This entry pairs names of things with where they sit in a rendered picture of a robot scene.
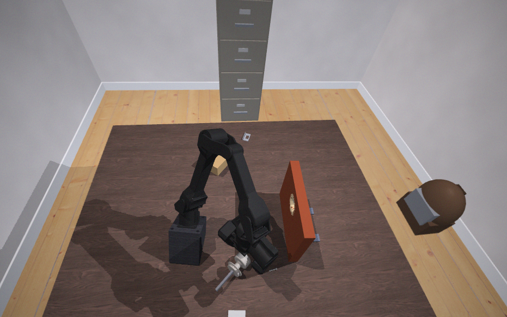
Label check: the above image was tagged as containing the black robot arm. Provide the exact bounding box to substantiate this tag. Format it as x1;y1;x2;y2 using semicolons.
174;129;278;270

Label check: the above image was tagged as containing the white flat rectangular plate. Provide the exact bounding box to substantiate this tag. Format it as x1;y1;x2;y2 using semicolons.
228;310;246;317

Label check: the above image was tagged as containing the orange-brown door slab with round hole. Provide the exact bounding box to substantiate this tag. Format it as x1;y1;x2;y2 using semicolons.
279;161;316;262

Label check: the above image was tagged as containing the white door knob with square spindle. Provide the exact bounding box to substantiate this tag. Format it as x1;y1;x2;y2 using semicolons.
218;252;251;289

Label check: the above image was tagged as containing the tan cardboard box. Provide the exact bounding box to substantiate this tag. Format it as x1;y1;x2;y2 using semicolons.
211;155;228;176

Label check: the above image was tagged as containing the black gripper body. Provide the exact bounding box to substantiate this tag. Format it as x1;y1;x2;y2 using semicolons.
218;220;267;275

